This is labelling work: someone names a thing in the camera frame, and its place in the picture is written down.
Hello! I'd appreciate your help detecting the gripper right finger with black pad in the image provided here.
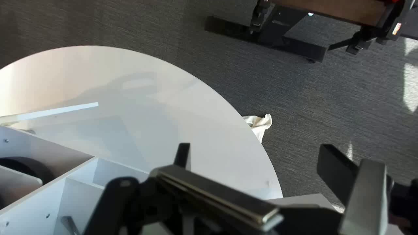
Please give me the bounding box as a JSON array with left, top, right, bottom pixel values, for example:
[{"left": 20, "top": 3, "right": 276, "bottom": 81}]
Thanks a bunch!
[{"left": 316, "top": 144, "right": 389, "bottom": 235}]

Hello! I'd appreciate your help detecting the brown wooden board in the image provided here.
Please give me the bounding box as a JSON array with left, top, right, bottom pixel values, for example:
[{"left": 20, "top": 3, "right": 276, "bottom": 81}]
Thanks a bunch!
[{"left": 273, "top": 0, "right": 396, "bottom": 29}]

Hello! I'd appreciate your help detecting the black clamp bracket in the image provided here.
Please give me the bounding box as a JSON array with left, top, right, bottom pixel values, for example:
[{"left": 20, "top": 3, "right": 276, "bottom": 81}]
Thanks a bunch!
[{"left": 328, "top": 0, "right": 413, "bottom": 56}]

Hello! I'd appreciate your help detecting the black stand base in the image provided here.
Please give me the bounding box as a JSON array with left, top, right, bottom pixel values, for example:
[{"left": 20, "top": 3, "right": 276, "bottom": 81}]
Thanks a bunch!
[{"left": 204, "top": 0, "right": 328, "bottom": 63}]

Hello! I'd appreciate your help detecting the white plastic bag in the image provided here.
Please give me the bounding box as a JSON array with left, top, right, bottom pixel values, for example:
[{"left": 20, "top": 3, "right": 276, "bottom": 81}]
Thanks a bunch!
[{"left": 242, "top": 112, "right": 275, "bottom": 144}]

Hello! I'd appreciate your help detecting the white toy kitchen body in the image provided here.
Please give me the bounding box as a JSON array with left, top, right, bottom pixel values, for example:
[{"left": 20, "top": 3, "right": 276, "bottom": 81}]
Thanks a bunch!
[{"left": 0, "top": 123, "right": 152, "bottom": 235}]

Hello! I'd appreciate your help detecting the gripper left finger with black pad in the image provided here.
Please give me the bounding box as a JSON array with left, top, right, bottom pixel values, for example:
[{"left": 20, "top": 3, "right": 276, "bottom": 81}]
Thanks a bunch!
[{"left": 149, "top": 142, "right": 285, "bottom": 232}]

